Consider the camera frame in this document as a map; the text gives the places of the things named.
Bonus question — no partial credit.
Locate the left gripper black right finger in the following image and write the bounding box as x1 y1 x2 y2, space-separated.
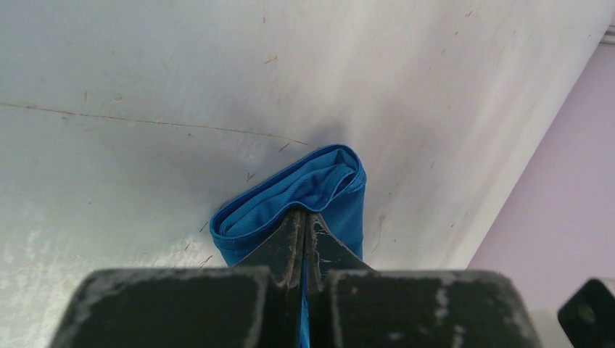
305 215 541 347

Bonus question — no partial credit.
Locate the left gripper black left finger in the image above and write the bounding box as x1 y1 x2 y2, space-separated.
50 210 306 347

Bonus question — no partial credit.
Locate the blue cloth napkin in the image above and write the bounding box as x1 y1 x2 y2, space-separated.
210 144 369 347

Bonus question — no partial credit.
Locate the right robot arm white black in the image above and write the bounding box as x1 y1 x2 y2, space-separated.
557 278 614 348

